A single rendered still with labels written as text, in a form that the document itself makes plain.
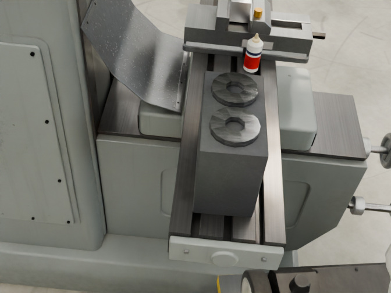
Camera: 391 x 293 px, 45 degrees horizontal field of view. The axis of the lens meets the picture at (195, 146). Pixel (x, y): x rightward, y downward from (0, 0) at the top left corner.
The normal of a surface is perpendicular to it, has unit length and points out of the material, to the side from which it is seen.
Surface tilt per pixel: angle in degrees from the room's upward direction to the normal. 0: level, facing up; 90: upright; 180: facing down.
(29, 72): 89
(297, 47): 90
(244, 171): 90
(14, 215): 89
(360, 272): 0
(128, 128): 0
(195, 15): 0
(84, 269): 68
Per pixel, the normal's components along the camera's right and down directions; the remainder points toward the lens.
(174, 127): -0.07, 0.73
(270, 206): 0.07, -0.67
